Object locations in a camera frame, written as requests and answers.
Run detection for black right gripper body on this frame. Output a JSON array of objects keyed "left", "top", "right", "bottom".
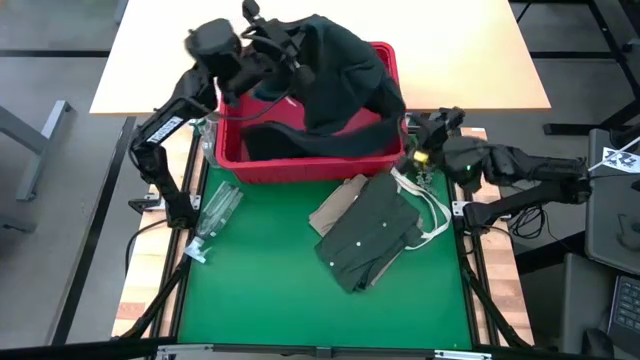
[{"left": 423, "top": 118, "right": 497, "bottom": 195}]

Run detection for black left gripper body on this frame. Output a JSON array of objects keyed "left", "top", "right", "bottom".
[{"left": 243, "top": 18, "right": 312, "bottom": 70}]

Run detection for black garment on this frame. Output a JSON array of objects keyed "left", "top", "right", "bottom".
[{"left": 252, "top": 13, "right": 408, "bottom": 137}]

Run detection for dark green garment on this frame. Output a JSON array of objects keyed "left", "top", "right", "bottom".
[{"left": 314, "top": 172, "right": 425, "bottom": 294}]

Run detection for beige shirt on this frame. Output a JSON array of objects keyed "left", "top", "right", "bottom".
[{"left": 308, "top": 173, "right": 401, "bottom": 287}]

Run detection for red plastic laundry basket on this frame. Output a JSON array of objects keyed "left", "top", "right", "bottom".
[{"left": 215, "top": 41, "right": 409, "bottom": 185}]

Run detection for artificial succulent plant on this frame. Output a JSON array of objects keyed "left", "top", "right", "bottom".
[{"left": 410, "top": 162, "right": 437, "bottom": 195}]

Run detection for cream tote bag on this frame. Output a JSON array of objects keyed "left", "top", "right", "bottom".
[{"left": 389, "top": 167, "right": 453, "bottom": 251}]

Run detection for light wooden desk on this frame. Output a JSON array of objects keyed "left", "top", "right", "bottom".
[{"left": 89, "top": 0, "right": 552, "bottom": 117}]

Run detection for clear spray bottle pale-green trigger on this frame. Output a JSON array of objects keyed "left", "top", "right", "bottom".
[{"left": 195, "top": 115, "right": 220, "bottom": 169}]

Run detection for white tag black pattern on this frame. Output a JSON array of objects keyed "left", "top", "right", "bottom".
[{"left": 601, "top": 146, "right": 640, "bottom": 175}]

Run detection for grey side desk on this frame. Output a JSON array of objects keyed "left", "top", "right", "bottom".
[{"left": 558, "top": 252, "right": 640, "bottom": 360}]

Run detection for clear spray bottle white trigger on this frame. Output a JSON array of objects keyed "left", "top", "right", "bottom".
[{"left": 183, "top": 179, "right": 245, "bottom": 264}]

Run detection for dark computer keyboard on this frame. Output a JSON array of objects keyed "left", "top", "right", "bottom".
[{"left": 607, "top": 275, "right": 640, "bottom": 346}]

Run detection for black computer mouse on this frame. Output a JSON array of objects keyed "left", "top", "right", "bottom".
[{"left": 581, "top": 327, "right": 615, "bottom": 359}]

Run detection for green table mat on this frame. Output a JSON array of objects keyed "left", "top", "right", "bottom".
[{"left": 177, "top": 134, "right": 474, "bottom": 350}]

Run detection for grey metal desk leg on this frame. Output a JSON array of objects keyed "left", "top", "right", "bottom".
[{"left": 0, "top": 99, "right": 76, "bottom": 202}]

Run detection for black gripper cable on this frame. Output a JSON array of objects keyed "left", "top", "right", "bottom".
[{"left": 213, "top": 88, "right": 297, "bottom": 123}]

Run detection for tangled black cables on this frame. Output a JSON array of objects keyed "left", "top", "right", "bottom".
[{"left": 507, "top": 202, "right": 551, "bottom": 241}]

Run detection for black aluminium table frame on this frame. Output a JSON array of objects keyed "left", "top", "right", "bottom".
[{"left": 112, "top": 117, "right": 535, "bottom": 360}]

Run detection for black desk frame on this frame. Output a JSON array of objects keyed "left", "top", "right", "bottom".
[{"left": 509, "top": 0, "right": 640, "bottom": 137}]

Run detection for silver metal bracket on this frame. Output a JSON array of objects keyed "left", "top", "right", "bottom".
[
  {"left": 433, "top": 349, "right": 494, "bottom": 360},
  {"left": 155, "top": 343, "right": 214, "bottom": 360}
]

